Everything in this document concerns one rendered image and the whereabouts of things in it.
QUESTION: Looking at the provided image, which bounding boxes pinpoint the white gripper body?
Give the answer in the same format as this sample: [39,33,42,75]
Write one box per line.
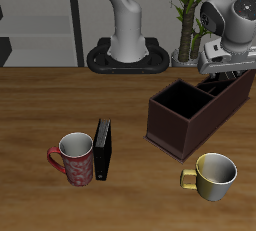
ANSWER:
[197,50,256,76]

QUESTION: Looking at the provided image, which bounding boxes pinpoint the dark brown desk caddy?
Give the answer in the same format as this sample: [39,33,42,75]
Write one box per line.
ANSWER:
[143,69,256,164]

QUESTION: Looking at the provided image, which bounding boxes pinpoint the black book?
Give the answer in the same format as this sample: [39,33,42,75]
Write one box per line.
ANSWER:
[92,118,113,182]

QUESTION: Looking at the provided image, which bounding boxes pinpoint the green pot plant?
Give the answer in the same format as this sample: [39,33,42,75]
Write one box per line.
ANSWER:
[170,0,228,69]

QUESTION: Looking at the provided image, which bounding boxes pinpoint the yellow and white mug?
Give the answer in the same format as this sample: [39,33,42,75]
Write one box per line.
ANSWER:
[180,152,239,203]

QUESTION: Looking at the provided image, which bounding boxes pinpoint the red patterned mug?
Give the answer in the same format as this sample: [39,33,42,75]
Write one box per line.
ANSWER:
[46,132,95,187]

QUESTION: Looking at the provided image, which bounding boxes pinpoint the grey shelf unit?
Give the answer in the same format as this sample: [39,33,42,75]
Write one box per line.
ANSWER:
[0,0,85,68]

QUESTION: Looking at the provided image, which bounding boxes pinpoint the dark grey block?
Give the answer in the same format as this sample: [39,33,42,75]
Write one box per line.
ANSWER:
[0,36,14,68]

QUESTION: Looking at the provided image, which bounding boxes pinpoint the flat black base plate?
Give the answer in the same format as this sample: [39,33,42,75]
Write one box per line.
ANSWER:
[86,37,171,75]

